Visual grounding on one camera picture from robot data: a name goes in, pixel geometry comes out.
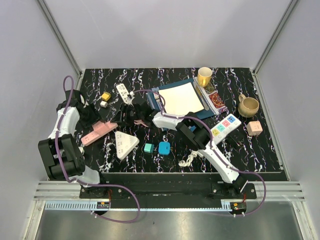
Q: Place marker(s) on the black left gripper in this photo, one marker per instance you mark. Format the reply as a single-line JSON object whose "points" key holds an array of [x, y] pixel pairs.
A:
{"points": [[96, 116]]}

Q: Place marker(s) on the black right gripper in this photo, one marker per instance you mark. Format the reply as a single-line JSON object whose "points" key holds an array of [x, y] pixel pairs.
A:
{"points": [[124, 109]]}

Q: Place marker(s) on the small white cube adapter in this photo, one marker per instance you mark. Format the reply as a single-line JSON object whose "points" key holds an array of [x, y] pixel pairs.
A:
{"points": [[103, 104]]}

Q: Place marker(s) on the pink power strip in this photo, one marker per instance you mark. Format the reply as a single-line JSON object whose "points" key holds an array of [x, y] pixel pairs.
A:
{"points": [[93, 136]]}

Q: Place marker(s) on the yellow plug adapter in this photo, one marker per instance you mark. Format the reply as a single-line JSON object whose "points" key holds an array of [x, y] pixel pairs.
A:
{"points": [[105, 96]]}

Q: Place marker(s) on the white power strip yellow plug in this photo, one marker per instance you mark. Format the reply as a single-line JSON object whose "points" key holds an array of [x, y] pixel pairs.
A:
{"points": [[126, 96]]}

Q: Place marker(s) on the white triangular power strip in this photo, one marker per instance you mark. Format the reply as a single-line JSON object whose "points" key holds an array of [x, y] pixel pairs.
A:
{"points": [[125, 143]]}

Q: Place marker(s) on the teal small plug adapter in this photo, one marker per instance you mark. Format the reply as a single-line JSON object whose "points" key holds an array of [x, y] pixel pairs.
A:
{"points": [[149, 148]]}

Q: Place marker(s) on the light blue plug adapter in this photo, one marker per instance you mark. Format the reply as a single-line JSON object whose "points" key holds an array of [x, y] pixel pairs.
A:
{"points": [[164, 148]]}

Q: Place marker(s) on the dark blue cube adapter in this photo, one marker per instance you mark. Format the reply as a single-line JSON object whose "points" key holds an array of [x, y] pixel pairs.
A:
{"points": [[192, 128]]}

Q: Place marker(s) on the white multicolour power strip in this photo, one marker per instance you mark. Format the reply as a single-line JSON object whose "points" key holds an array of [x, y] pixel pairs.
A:
{"points": [[225, 127]]}

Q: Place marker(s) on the pink deer cube adapter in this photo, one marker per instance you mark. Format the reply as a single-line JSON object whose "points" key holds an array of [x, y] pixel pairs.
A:
{"points": [[254, 128]]}

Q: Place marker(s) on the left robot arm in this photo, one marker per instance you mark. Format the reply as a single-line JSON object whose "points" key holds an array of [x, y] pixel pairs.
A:
{"points": [[60, 153]]}

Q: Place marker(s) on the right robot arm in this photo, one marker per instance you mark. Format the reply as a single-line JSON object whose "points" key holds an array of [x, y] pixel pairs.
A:
{"points": [[201, 141]]}

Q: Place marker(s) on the dark blue placemat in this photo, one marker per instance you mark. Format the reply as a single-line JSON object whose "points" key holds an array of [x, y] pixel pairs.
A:
{"points": [[156, 103]]}

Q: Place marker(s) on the silver fork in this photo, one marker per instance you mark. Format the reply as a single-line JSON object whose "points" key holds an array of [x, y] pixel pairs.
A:
{"points": [[157, 97]]}

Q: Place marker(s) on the white square plate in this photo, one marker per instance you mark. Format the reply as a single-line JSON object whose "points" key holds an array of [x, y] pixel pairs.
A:
{"points": [[181, 100]]}

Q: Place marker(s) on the yellow mug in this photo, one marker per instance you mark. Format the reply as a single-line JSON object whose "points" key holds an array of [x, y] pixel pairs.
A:
{"points": [[204, 76]]}

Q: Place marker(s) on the patterned colourful coaster cloth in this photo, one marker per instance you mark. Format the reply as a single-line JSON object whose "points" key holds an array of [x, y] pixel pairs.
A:
{"points": [[210, 98]]}

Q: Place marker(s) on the beige ceramic mug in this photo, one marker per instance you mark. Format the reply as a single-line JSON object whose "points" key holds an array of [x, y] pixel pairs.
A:
{"points": [[247, 106]]}

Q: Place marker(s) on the black mounting base rail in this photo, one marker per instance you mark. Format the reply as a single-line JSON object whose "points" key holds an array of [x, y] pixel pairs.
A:
{"points": [[206, 184]]}

